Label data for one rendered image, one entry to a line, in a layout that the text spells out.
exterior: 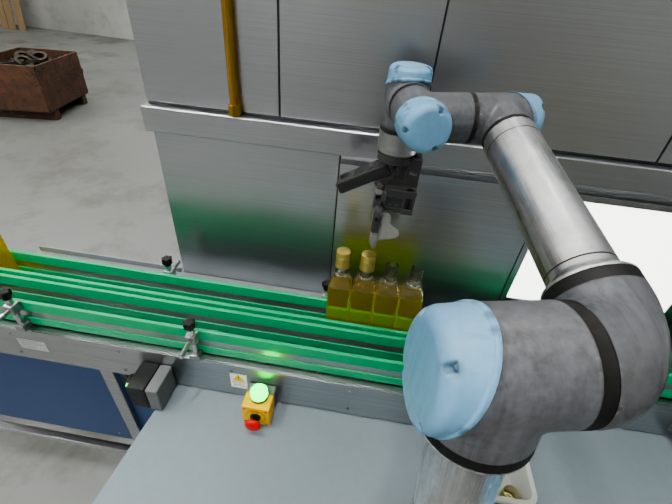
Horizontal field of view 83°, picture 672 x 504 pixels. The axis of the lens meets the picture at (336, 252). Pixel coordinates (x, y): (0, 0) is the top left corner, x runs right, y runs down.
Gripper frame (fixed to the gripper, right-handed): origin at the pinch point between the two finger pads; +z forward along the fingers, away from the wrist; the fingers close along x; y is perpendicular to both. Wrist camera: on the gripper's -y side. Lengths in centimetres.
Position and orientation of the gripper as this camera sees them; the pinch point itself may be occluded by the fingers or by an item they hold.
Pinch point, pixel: (371, 236)
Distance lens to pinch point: 85.5
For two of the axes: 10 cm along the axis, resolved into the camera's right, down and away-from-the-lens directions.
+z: -0.7, 7.9, 6.0
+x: 1.4, -5.9, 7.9
